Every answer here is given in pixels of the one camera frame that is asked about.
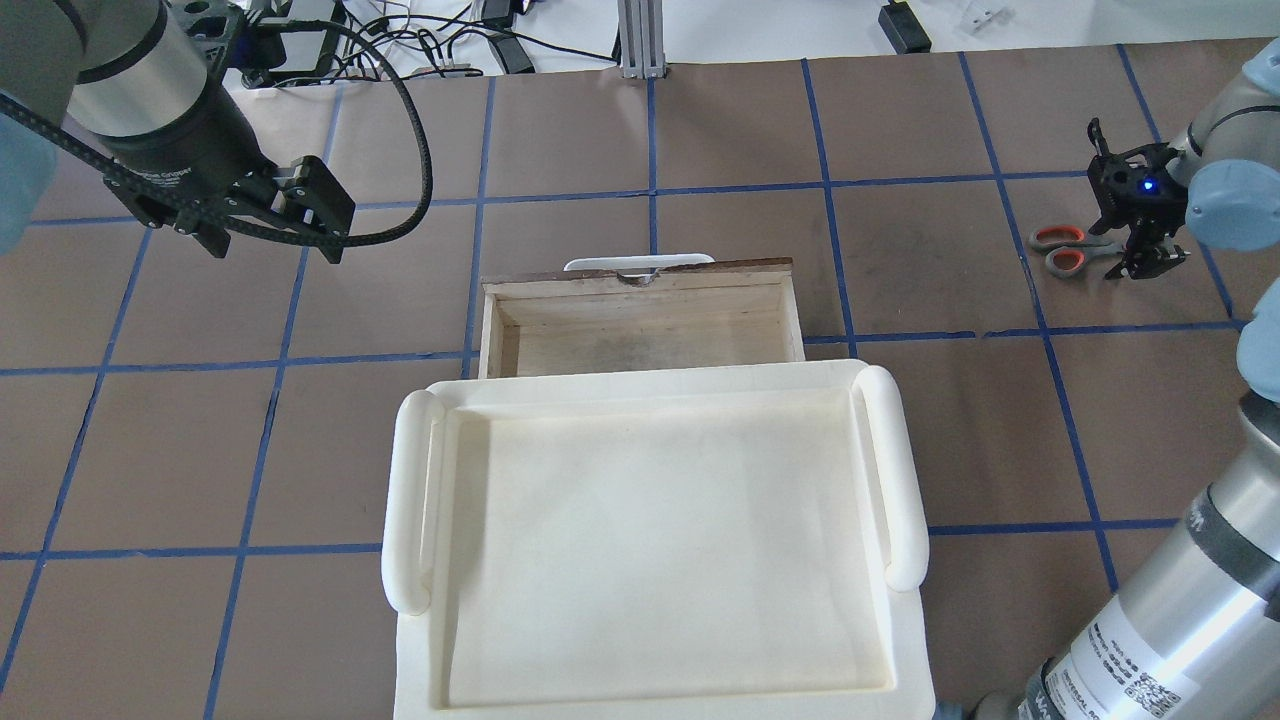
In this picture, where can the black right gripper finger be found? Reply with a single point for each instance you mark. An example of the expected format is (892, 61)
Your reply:
(1147, 256)

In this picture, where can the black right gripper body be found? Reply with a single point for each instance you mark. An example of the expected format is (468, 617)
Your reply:
(1128, 199)

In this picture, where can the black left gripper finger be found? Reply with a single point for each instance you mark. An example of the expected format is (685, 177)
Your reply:
(316, 198)

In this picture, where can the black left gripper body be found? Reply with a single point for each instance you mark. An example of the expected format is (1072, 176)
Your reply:
(183, 135)

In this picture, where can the grey orange scissors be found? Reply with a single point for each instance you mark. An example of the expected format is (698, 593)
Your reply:
(1067, 249)

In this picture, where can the light wooden drawer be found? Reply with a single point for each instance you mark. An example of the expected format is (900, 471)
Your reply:
(640, 313)

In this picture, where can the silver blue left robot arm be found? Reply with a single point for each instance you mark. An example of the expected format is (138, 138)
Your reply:
(145, 79)

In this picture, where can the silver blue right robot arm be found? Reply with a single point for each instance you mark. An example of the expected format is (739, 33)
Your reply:
(1193, 634)

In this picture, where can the black power adapter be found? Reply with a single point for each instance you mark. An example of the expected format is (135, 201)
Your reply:
(903, 29)

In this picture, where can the white plastic tray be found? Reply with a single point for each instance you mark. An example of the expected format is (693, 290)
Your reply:
(726, 542)

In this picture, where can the aluminium frame post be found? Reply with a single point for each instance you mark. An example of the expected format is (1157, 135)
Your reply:
(641, 53)

